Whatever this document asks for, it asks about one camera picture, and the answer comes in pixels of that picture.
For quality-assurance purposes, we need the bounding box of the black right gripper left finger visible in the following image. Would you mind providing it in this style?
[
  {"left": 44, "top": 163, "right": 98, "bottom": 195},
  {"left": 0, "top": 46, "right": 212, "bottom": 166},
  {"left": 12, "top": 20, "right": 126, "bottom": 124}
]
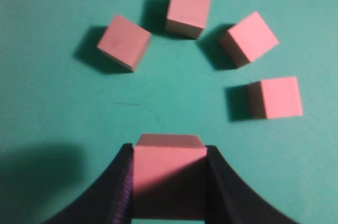
[{"left": 45, "top": 143, "right": 134, "bottom": 223}]

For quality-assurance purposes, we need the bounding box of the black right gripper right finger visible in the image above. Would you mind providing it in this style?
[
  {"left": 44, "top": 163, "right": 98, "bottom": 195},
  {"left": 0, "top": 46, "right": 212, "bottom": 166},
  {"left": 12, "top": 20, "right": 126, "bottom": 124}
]
[{"left": 204, "top": 145, "right": 296, "bottom": 224}]

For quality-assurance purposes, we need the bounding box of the green cloth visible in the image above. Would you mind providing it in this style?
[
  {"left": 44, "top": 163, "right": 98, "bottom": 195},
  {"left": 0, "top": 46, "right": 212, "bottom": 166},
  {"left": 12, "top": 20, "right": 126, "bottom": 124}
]
[{"left": 1, "top": 0, "right": 337, "bottom": 223}]

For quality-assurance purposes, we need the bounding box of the pink cube placed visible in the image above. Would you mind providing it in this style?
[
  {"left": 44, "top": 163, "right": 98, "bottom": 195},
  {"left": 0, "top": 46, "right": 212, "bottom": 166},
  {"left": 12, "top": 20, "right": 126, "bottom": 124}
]
[
  {"left": 97, "top": 14, "right": 152, "bottom": 72},
  {"left": 219, "top": 12, "right": 279, "bottom": 68},
  {"left": 247, "top": 76, "right": 304, "bottom": 119},
  {"left": 165, "top": 0, "right": 212, "bottom": 39},
  {"left": 133, "top": 133, "right": 207, "bottom": 220}
]

